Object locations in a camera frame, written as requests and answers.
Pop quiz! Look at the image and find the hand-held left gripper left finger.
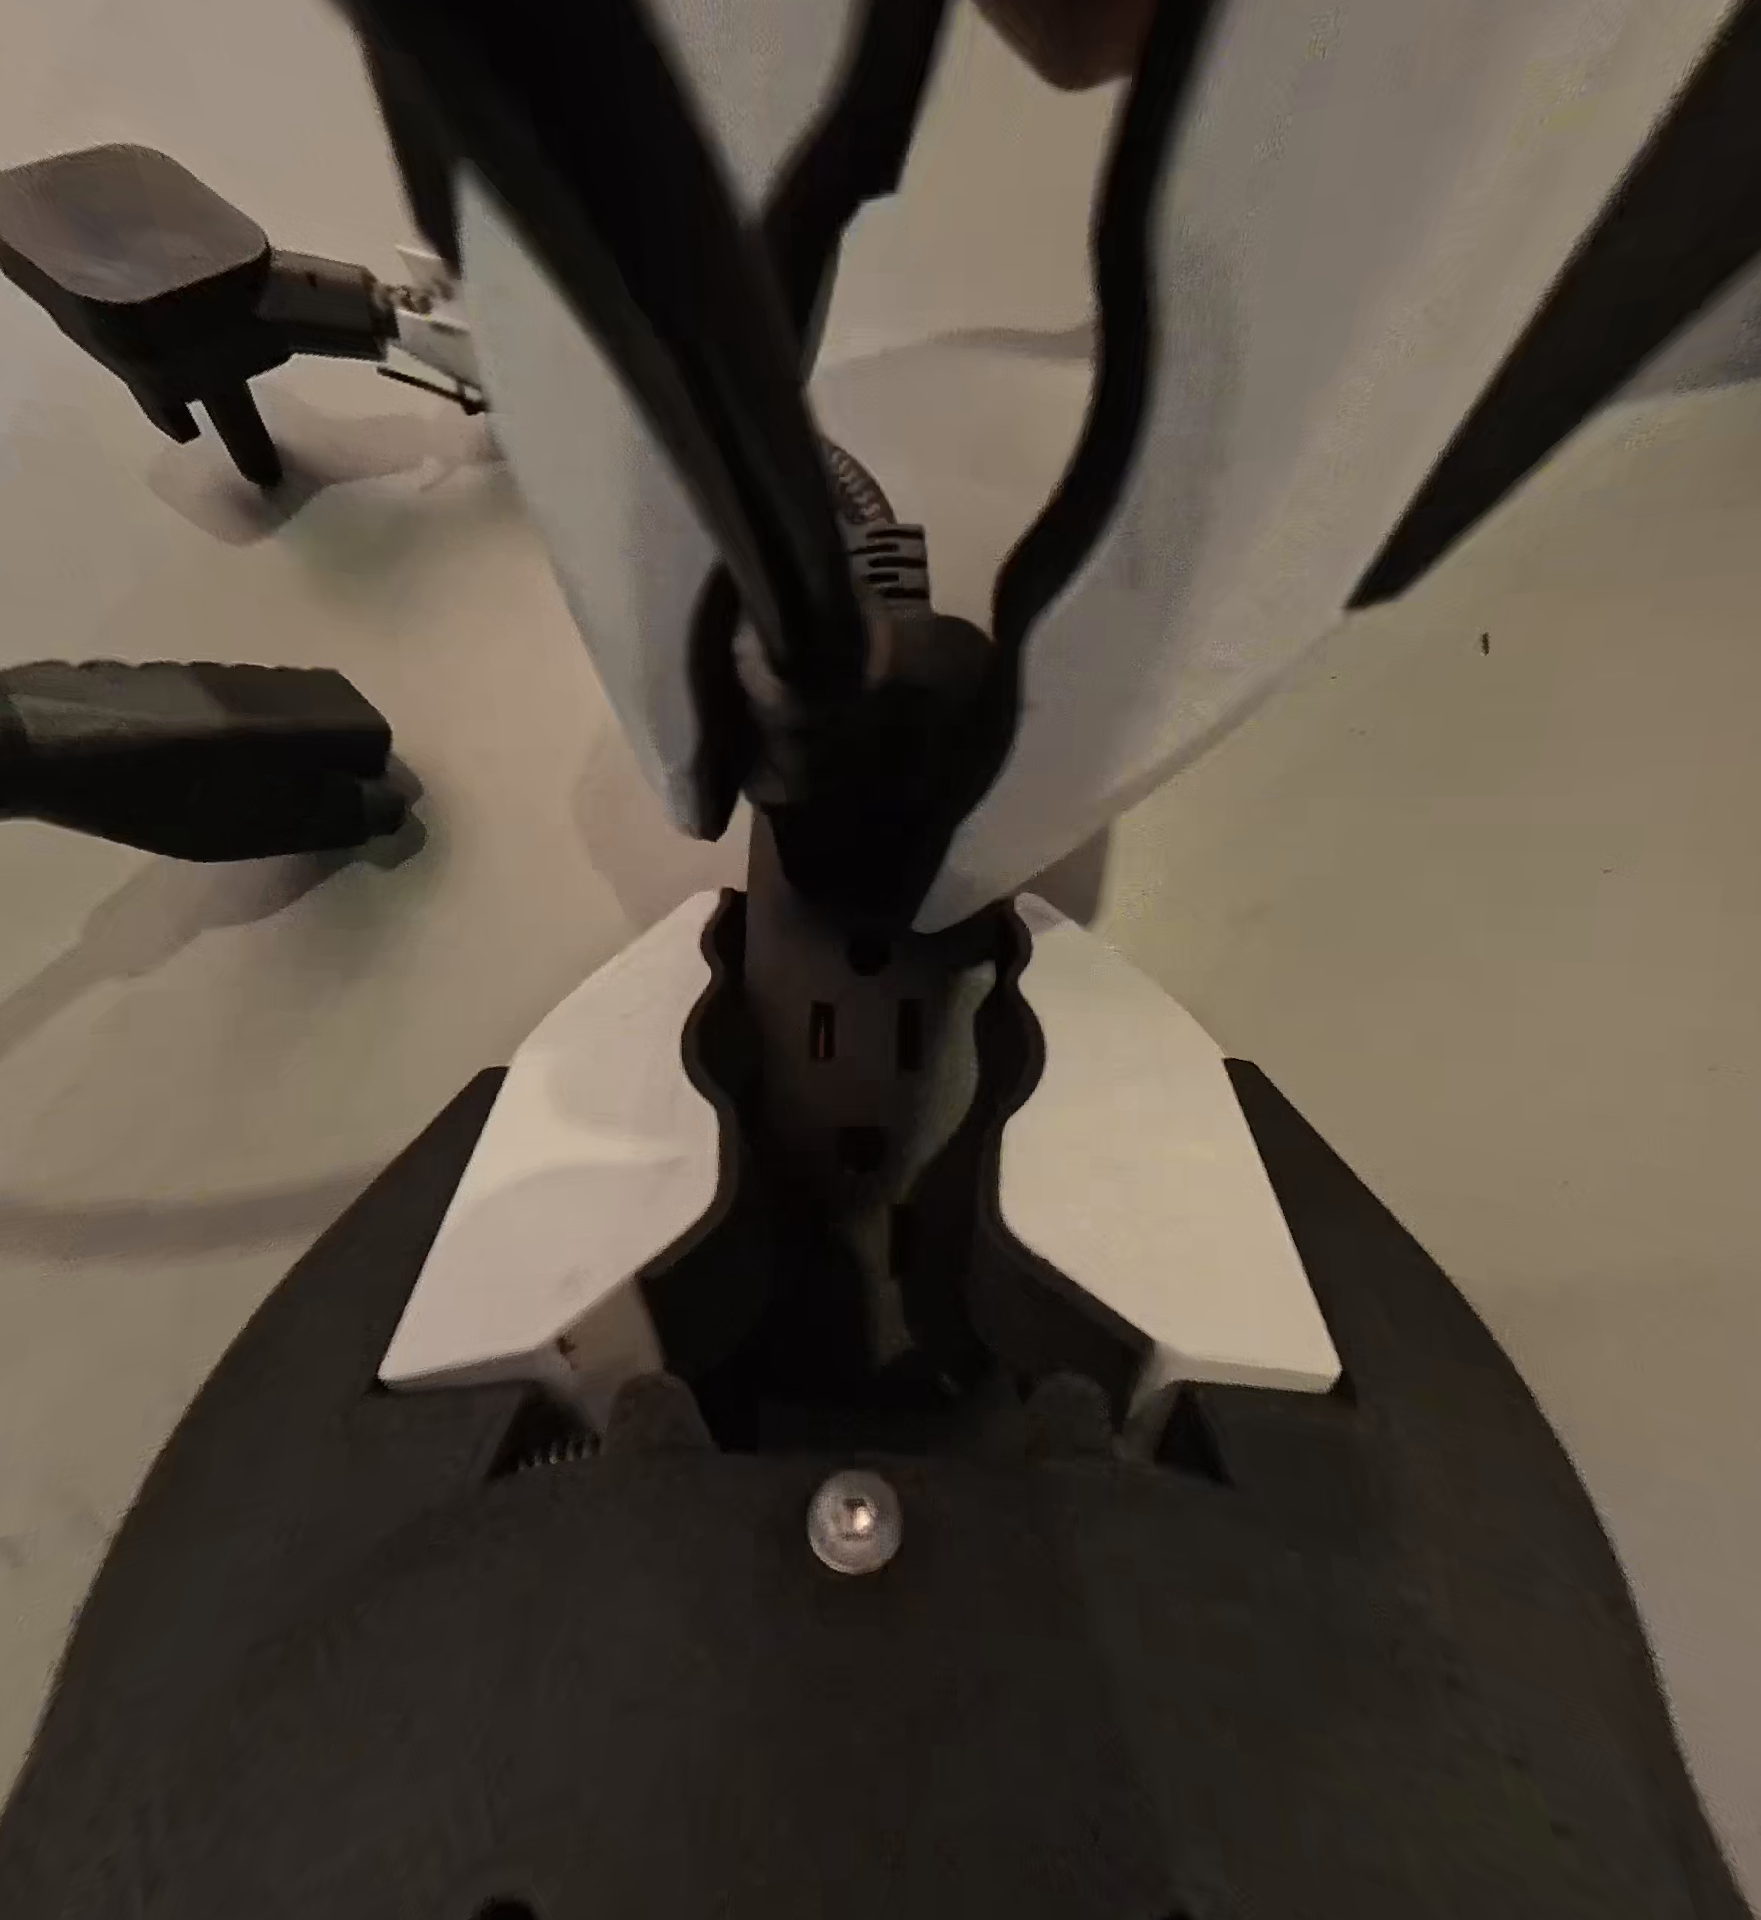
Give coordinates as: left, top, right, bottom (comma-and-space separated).
376, 891, 745, 1390

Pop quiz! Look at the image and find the black extension cord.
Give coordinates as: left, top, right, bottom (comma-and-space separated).
0, 0, 1009, 939

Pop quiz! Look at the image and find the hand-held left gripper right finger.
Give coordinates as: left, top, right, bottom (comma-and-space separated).
988, 896, 1344, 1391

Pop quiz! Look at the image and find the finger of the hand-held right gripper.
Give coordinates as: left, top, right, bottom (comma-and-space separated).
446, 157, 768, 844
910, 0, 1745, 935

